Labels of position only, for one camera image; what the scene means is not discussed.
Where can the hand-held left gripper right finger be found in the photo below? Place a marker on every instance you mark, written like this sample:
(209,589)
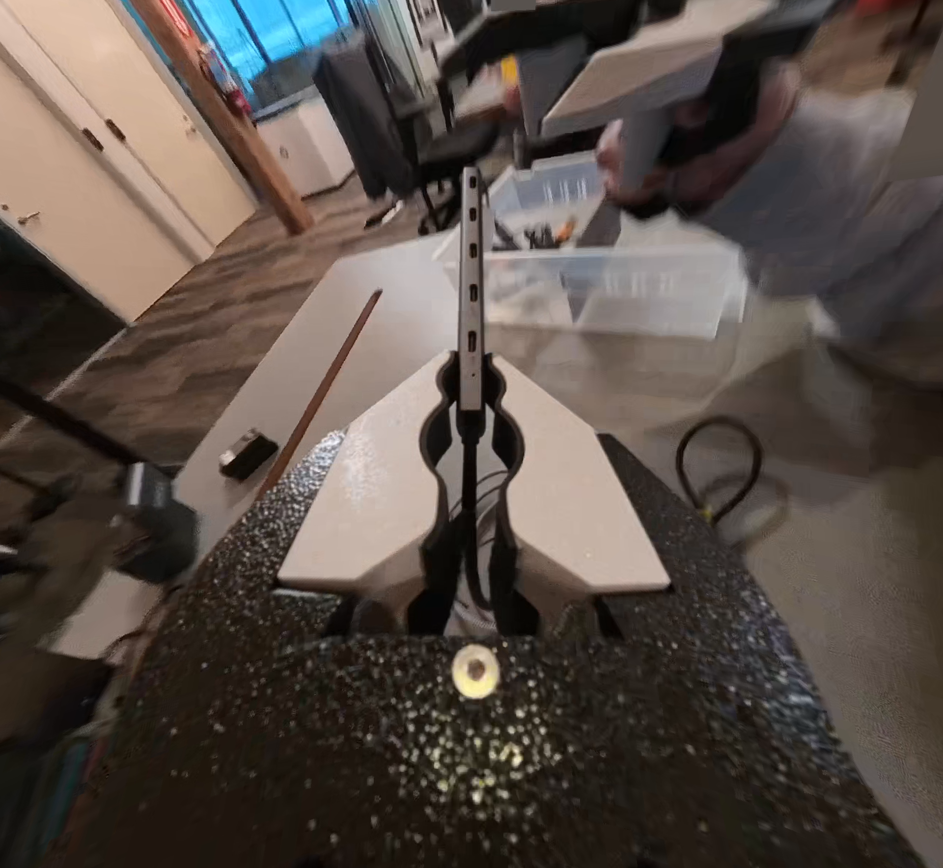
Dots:
(574,514)

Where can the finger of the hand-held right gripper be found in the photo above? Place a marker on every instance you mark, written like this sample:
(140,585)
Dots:
(626,87)
(707,17)

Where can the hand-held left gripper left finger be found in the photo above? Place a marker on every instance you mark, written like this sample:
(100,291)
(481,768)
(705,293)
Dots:
(353,514)

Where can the grey usb hub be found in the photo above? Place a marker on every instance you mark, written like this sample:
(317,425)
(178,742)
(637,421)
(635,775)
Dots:
(471,293)

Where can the person's right forearm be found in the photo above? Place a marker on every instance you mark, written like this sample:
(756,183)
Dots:
(847,220)

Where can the person's right hand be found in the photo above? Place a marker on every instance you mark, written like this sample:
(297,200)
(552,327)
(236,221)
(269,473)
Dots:
(700,179)

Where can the small black box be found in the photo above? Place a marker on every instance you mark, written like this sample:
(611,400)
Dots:
(247,455)

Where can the black office chair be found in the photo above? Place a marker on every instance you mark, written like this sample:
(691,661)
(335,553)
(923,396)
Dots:
(457,146)

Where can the black battery charger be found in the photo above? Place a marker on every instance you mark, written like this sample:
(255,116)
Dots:
(158,529)

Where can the clear plastic bin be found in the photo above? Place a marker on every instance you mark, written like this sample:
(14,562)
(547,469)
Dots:
(626,293)

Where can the dark jacket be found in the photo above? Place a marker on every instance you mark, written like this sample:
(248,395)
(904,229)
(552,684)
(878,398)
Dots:
(361,117)

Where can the white recycling cabinet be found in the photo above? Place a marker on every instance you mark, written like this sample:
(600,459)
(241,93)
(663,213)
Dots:
(309,146)

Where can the red fire extinguisher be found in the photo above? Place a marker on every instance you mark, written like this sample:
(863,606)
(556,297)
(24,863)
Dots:
(237,98)

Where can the white single door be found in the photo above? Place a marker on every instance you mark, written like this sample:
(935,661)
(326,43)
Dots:
(74,242)

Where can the white double door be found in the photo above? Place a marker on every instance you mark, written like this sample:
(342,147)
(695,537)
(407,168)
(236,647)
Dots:
(147,109)

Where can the wooden post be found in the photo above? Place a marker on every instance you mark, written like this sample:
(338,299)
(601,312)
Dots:
(221,95)

